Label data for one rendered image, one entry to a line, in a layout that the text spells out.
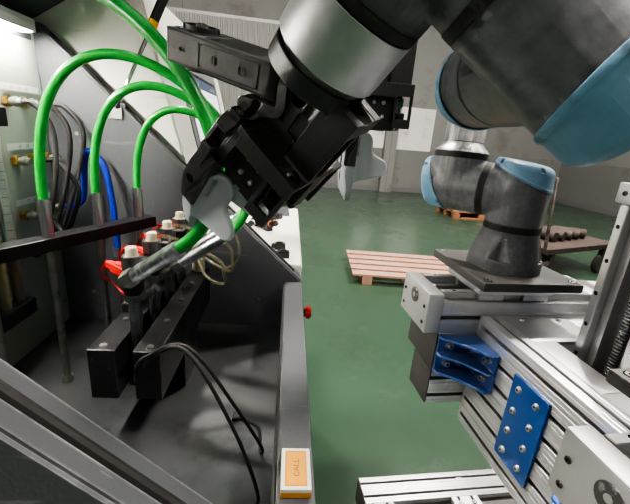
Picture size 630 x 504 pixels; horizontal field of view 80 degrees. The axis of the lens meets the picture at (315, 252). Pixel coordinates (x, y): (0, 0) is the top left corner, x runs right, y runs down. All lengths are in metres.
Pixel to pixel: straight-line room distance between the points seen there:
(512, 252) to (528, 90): 0.66
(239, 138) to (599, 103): 0.21
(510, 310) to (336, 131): 0.72
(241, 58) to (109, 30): 0.68
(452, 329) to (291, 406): 0.46
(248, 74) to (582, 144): 0.21
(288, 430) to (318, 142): 0.35
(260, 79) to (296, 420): 0.39
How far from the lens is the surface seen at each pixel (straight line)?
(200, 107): 0.39
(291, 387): 0.56
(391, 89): 0.50
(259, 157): 0.28
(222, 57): 0.31
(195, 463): 0.64
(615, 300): 0.83
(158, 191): 0.89
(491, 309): 0.90
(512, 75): 0.23
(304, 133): 0.27
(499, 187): 0.87
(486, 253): 0.88
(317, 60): 0.24
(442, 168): 0.90
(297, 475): 0.44
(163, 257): 0.44
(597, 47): 0.23
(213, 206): 0.35
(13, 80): 0.90
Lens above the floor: 1.29
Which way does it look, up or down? 18 degrees down
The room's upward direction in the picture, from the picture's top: 5 degrees clockwise
